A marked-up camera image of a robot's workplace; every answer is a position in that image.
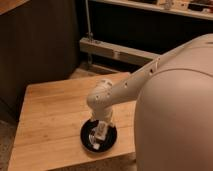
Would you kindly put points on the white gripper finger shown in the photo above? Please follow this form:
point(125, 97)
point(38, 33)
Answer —
point(92, 130)
point(105, 130)

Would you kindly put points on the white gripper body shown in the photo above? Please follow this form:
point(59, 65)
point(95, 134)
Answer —
point(106, 118)

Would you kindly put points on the white plastic bottle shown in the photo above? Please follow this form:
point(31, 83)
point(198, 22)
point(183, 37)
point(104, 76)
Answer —
point(99, 139)

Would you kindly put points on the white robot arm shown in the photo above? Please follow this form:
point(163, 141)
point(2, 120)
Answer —
point(173, 120)

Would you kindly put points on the black ceramic bowl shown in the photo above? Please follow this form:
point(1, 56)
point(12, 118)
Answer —
point(105, 146)

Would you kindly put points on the small wooden table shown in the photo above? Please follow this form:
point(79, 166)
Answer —
point(48, 133)

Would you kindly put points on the long grey metal case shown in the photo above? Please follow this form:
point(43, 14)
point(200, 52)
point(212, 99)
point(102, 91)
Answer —
point(115, 52)

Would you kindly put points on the vertical metal pole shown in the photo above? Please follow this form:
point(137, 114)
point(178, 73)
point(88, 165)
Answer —
point(89, 34)

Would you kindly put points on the wooden shelf board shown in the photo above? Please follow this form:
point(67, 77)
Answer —
point(176, 7)

